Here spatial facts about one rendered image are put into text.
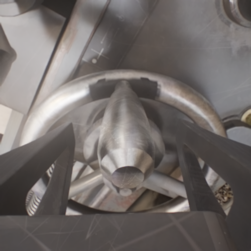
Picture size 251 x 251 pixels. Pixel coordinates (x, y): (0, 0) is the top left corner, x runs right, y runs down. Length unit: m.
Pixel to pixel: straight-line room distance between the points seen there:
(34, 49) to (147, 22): 0.11
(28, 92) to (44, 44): 0.06
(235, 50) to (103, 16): 0.14
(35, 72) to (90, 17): 0.08
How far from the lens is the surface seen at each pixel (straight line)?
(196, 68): 0.26
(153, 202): 0.72
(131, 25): 0.23
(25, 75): 0.26
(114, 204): 0.68
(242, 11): 0.23
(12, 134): 0.54
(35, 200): 0.55
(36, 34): 0.24
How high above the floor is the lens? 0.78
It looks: 18 degrees down
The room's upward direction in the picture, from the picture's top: 65 degrees counter-clockwise
